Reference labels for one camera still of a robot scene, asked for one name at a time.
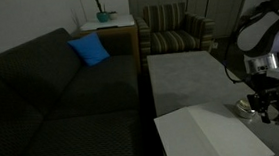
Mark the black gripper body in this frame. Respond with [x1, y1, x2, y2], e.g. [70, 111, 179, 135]
[250, 71, 279, 95]

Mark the glass candle jar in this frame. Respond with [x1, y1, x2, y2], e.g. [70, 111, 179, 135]
[233, 97, 257, 120]

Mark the white hardcover book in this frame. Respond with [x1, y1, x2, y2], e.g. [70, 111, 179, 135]
[152, 96, 276, 156]

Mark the striped armchair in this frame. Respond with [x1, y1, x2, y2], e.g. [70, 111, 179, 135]
[134, 0, 218, 64]

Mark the wooden side table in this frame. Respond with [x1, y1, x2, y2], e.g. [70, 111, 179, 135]
[71, 22, 142, 79]

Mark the white flat board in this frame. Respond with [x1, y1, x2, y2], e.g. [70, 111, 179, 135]
[79, 13, 137, 33]

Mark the small white plant pot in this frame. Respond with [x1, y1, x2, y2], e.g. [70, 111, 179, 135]
[107, 9, 119, 21]

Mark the blue throw cushion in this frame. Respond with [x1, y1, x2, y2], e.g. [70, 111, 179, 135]
[66, 30, 111, 69]

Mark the teal pot with plant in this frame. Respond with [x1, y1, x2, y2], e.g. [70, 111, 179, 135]
[91, 0, 111, 24]

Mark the dark grey fabric sofa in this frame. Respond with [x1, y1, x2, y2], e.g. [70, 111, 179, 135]
[0, 21, 145, 156]

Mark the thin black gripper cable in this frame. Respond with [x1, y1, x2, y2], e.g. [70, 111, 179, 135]
[222, 58, 248, 85]

